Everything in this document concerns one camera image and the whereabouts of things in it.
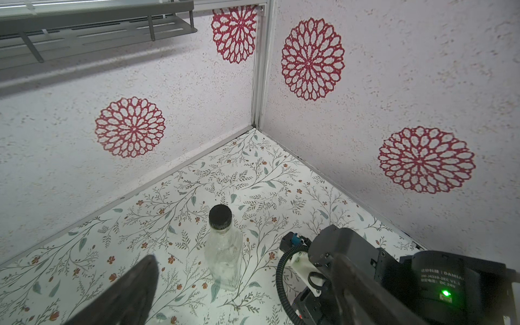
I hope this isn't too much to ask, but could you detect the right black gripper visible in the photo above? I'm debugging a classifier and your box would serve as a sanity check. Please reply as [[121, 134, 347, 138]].
[[292, 225, 414, 324]]

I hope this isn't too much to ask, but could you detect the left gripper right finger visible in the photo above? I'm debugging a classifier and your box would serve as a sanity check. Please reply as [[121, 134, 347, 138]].
[[331, 254, 426, 324]]

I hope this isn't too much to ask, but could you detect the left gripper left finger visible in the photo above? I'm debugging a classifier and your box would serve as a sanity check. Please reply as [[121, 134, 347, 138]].
[[66, 255, 159, 325]]

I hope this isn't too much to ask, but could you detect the clear bottle with red label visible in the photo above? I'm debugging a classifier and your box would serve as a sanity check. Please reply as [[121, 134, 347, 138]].
[[204, 204, 243, 291]]

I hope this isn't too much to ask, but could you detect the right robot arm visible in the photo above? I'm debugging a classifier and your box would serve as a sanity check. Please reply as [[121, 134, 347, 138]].
[[282, 225, 519, 324]]

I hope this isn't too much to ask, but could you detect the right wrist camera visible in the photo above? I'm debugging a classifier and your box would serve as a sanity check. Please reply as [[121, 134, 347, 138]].
[[279, 232, 327, 297]]

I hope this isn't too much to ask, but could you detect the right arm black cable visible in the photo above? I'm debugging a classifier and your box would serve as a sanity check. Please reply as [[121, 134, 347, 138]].
[[275, 243, 314, 325]]

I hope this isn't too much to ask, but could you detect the black wall shelf rack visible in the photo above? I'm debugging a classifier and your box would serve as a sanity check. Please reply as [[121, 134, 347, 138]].
[[1, 1, 197, 69]]

